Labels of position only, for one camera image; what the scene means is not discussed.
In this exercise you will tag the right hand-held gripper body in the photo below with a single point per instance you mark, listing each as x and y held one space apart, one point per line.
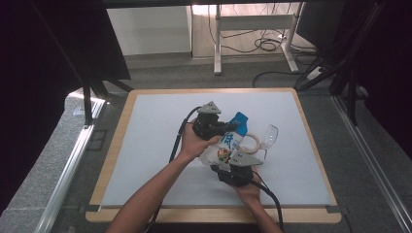
236 174

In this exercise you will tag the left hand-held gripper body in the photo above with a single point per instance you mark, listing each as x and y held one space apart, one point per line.
207 124

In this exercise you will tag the white and blue powder bag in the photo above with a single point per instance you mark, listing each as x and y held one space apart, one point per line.
226 142

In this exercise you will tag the clear glass cup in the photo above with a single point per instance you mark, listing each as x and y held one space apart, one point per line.
270 136

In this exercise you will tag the person's right hand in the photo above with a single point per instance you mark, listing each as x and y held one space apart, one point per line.
252 192

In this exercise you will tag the person's left hand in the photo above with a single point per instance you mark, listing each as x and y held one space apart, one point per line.
192 144

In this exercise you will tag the white table mat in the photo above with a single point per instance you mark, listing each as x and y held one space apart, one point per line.
155 129

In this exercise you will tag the white power strip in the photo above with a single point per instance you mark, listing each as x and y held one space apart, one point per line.
314 73

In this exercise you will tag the black tripod stand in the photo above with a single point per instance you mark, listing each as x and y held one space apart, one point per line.
327 73

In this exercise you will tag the black stand with short legs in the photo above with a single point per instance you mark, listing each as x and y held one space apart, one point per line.
86 103

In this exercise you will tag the narrow black curtain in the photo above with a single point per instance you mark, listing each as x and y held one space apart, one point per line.
388 64

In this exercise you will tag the wide black curtain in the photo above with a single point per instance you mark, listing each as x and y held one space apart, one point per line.
32 64

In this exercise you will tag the white desk frame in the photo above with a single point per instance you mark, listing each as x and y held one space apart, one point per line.
256 22

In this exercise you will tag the white wall panel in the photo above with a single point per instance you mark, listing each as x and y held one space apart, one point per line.
149 30

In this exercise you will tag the aluminium floor rail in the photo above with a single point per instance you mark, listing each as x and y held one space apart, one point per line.
64 178
372 155

